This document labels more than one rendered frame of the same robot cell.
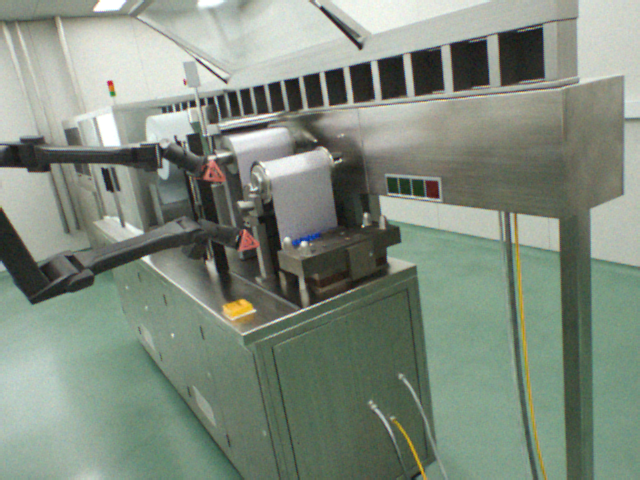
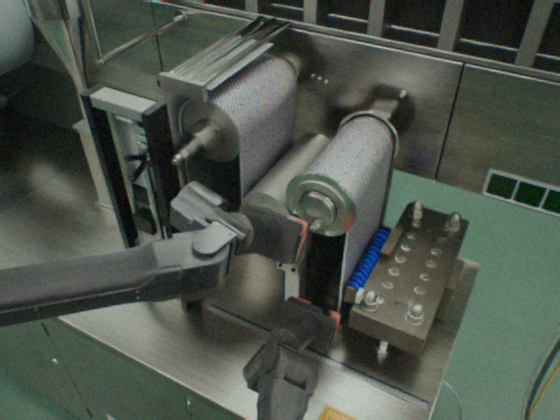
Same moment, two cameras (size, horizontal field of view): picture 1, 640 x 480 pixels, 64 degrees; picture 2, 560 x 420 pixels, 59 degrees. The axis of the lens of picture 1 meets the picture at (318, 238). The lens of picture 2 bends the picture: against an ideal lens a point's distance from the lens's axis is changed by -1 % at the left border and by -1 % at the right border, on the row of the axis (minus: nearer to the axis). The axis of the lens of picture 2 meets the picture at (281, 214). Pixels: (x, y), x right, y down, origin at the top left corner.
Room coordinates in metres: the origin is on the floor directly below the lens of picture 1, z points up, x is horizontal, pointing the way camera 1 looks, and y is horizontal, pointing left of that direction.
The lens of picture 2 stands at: (1.17, 0.61, 1.87)
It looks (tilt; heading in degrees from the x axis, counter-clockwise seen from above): 41 degrees down; 328
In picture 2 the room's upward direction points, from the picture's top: straight up
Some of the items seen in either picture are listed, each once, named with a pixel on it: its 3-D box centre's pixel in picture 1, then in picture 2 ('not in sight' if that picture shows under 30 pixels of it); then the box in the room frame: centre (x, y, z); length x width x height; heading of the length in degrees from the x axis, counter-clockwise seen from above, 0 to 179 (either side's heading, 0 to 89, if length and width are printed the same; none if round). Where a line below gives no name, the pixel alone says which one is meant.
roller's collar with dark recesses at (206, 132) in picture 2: (222, 157); (201, 139); (1.96, 0.30, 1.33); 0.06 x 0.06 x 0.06; 30
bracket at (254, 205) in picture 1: (257, 239); (292, 280); (1.76, 0.21, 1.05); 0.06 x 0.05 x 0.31; 120
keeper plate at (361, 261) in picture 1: (361, 260); (451, 289); (1.61, -0.13, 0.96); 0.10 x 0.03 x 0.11; 120
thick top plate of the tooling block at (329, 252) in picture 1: (340, 246); (413, 270); (1.68, -0.07, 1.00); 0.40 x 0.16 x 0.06; 120
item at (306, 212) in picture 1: (307, 216); (364, 231); (1.76, 0.02, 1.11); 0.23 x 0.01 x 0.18; 120
